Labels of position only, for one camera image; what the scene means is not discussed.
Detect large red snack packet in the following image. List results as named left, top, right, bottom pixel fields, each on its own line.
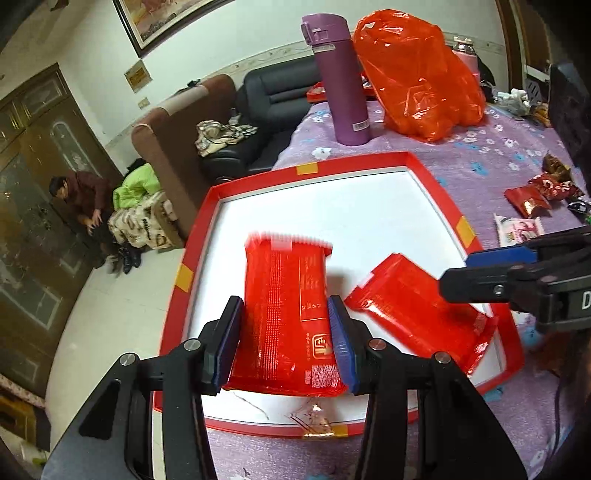
left=224, top=233, right=346, bottom=397

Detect red gold snack packet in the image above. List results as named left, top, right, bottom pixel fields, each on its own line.
left=504, top=185, right=551, bottom=218

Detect person in dark red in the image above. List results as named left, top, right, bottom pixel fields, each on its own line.
left=48, top=171, right=119, bottom=270

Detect red tray on table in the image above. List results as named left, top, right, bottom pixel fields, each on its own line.
left=307, top=76, right=377, bottom=104

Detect dark wooden cabinet doors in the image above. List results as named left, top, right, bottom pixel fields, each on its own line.
left=1, top=64, right=121, bottom=397

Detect orange plastic bag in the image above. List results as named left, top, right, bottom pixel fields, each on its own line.
left=353, top=9, right=486, bottom=142

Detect plaid cloth on sofa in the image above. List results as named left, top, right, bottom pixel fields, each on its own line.
left=194, top=120, right=259, bottom=157

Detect small wall plaque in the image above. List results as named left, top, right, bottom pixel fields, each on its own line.
left=124, top=60, right=152, bottom=93

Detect red gift box tray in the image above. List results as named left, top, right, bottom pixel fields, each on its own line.
left=160, top=152, right=524, bottom=438

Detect patterned blanket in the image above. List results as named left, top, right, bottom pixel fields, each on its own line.
left=107, top=191, right=184, bottom=250

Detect green jacket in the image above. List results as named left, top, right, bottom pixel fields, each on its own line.
left=112, top=163, right=161, bottom=210

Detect purple floral tablecloth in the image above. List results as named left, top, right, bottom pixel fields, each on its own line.
left=209, top=103, right=584, bottom=479

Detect pink white candy packet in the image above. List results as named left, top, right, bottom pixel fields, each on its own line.
left=494, top=214, right=545, bottom=248

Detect pink thermos bottle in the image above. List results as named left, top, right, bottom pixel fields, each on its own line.
left=452, top=36, right=481, bottom=82

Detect brown armchair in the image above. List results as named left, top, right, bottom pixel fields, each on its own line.
left=130, top=74, right=236, bottom=239

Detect purple thermos bottle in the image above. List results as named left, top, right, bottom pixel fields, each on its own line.
left=301, top=13, right=372, bottom=146

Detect brown gold snack bag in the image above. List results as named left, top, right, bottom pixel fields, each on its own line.
left=542, top=153, right=573, bottom=183

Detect black leather sofa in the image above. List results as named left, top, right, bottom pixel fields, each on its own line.
left=200, top=56, right=321, bottom=184

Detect red white candy packet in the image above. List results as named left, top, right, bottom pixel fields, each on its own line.
left=529, top=173, right=584, bottom=201

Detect black shoes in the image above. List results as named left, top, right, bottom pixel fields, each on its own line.
left=106, top=247, right=141, bottom=275

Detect framed horse painting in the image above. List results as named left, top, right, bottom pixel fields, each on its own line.
left=112, top=0, right=229, bottom=58

